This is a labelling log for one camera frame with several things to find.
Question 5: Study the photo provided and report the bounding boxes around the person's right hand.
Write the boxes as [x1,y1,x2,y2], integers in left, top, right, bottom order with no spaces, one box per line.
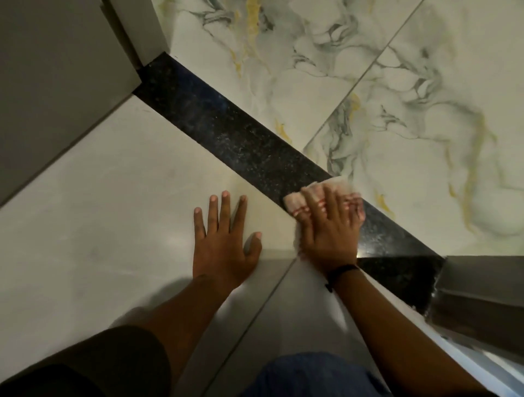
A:
[299,185,366,276]

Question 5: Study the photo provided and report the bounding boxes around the person's left hand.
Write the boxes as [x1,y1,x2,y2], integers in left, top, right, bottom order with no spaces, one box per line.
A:
[192,191,263,289]

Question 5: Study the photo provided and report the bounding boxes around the white red-striped cleaning cloth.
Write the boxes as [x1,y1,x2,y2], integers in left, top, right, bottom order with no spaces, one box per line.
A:
[283,177,366,261]

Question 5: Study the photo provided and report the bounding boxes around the person's right forearm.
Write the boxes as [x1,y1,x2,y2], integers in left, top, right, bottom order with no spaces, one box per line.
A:
[327,267,499,397]

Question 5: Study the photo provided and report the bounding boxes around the person's left forearm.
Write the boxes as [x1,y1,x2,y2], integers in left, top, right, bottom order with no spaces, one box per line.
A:
[137,275,258,387]

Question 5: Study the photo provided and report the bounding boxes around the black wrist band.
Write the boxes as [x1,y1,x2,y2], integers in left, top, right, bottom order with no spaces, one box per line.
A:
[324,264,360,293]

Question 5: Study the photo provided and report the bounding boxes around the blue trousers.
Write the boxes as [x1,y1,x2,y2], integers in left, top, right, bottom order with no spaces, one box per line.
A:
[251,352,394,397]

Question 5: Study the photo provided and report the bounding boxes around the black shirt sleeve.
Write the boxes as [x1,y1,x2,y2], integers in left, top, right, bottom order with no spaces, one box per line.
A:
[0,325,173,397]

